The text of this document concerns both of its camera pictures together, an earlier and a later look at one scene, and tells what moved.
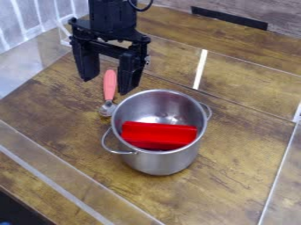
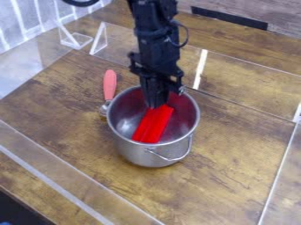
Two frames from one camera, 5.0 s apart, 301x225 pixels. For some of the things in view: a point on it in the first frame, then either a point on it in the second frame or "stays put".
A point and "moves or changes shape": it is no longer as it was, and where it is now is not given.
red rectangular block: (157, 136) to (152, 124)
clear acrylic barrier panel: (57, 190) stays put
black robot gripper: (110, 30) to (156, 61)
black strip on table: (228, 18) stays put
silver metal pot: (159, 106) moves or changes shape
